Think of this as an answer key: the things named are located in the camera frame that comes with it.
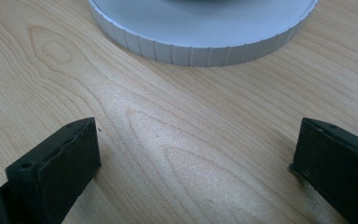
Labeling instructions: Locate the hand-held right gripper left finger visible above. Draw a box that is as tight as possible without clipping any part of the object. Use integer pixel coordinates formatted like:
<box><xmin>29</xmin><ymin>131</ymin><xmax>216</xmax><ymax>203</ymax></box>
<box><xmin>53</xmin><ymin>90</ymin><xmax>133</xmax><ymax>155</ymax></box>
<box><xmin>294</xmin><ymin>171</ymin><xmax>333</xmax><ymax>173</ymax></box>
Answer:
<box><xmin>0</xmin><ymin>117</ymin><xmax>103</xmax><ymax>224</ymax></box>

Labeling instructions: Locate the white ribbed round base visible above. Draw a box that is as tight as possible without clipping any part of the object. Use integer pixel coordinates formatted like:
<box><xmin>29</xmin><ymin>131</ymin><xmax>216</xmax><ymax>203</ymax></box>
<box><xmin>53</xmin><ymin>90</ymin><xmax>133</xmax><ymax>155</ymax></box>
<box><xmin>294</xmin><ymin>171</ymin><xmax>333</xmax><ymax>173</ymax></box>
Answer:
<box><xmin>88</xmin><ymin>0</ymin><xmax>320</xmax><ymax>68</ymax></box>

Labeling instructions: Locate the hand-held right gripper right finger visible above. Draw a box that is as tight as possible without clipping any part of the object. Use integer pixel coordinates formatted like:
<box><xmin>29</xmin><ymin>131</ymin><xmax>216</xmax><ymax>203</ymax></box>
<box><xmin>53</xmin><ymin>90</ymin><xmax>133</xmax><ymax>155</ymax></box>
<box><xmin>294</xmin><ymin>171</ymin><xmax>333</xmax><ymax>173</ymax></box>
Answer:
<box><xmin>288</xmin><ymin>117</ymin><xmax>358</xmax><ymax>224</ymax></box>

